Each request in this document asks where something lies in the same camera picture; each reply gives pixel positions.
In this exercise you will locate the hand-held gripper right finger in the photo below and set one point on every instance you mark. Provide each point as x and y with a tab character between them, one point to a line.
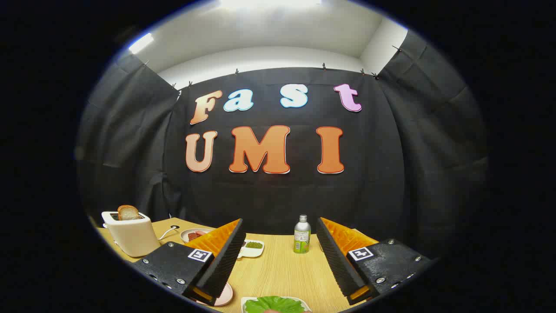
336	256

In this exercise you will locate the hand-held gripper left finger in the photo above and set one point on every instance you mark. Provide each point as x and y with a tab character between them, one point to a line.
226	256

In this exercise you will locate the green lettuce leaf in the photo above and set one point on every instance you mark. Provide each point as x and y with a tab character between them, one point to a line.
273	304

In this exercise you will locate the toasted bread slice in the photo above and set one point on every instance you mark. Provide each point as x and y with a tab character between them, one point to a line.
128	212

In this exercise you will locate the white divided dish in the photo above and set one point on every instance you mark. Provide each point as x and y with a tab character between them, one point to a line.
252	252

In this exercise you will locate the pile of green beans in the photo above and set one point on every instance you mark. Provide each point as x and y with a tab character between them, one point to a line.
254	245

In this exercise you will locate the brown meat piece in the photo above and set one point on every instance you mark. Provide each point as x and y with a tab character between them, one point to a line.
193	237

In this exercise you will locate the green label metal bottle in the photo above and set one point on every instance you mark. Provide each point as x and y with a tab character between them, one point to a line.
302	239

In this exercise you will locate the pink round plate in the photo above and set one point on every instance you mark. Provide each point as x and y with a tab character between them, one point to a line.
226	295

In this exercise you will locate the white round meat plate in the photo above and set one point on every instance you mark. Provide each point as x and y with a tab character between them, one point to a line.
186	234

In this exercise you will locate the white rounded plate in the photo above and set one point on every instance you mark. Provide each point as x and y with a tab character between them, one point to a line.
244	304

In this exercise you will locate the black backdrop cloth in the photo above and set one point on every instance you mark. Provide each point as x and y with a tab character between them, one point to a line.
269	195

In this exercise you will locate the white toaster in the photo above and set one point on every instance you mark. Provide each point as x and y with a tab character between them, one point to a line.
132	237

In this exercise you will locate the bright ceiling light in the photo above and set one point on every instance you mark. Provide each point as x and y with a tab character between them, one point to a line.
141	42

